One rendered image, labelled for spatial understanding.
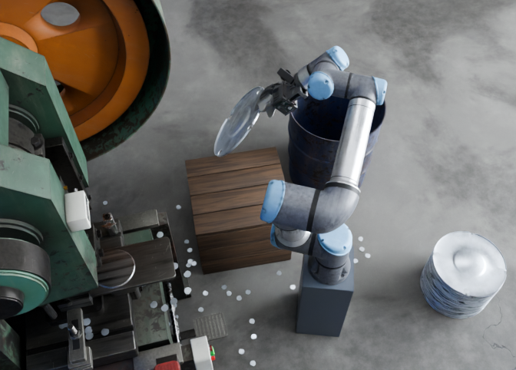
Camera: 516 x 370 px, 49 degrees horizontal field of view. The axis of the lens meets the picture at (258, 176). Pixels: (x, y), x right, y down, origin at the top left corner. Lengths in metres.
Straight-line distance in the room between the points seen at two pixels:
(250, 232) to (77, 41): 1.10
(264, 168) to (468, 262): 0.91
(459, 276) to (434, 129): 1.00
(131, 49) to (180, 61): 1.88
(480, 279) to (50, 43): 1.78
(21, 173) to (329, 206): 0.75
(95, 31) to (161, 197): 1.40
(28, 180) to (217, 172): 1.41
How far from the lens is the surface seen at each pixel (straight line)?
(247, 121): 1.93
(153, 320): 1.78
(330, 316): 2.25
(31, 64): 1.31
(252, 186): 2.35
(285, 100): 1.79
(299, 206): 1.45
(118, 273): 1.71
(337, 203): 1.46
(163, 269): 1.70
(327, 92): 1.63
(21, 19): 1.51
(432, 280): 2.45
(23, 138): 1.24
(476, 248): 2.50
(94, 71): 1.61
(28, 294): 1.13
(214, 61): 3.38
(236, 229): 2.25
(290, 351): 2.41
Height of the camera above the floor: 2.28
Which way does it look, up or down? 54 degrees down
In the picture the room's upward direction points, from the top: straight up
